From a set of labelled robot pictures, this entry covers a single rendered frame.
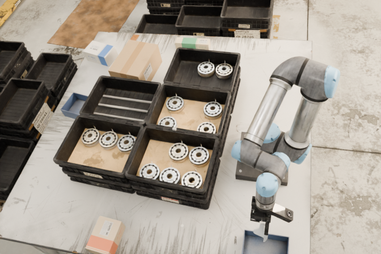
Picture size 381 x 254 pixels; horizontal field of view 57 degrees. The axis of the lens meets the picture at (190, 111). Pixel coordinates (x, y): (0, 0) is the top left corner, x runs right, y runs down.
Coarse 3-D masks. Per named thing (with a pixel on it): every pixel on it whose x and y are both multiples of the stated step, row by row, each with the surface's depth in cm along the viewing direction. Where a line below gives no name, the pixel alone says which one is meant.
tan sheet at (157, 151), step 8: (152, 144) 186; (160, 144) 185; (168, 144) 185; (152, 152) 183; (160, 152) 182; (144, 160) 180; (152, 160) 180; (160, 160) 179; (168, 160) 179; (160, 168) 176; (176, 168) 175; (184, 168) 175; (192, 168) 174; (200, 168) 173
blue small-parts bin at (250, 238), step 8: (248, 232) 160; (248, 240) 162; (256, 240) 161; (272, 240) 160; (280, 240) 160; (288, 240) 154; (248, 248) 160; (256, 248) 159; (264, 248) 159; (272, 248) 158; (280, 248) 158; (288, 248) 151
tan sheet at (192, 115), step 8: (192, 104) 199; (200, 104) 198; (168, 112) 198; (184, 112) 196; (192, 112) 196; (200, 112) 195; (176, 120) 194; (184, 120) 193; (192, 120) 192; (200, 120) 191; (208, 120) 191; (216, 120) 190; (184, 128) 190; (192, 128) 189; (216, 128) 187
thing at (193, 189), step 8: (144, 128) 181; (152, 128) 180; (160, 128) 179; (200, 136) 173; (208, 136) 173; (216, 144) 169; (136, 152) 173; (128, 168) 167; (208, 168) 162; (128, 176) 164; (136, 176) 164; (208, 176) 159; (160, 184) 161; (168, 184) 159; (176, 184) 159; (200, 192) 156
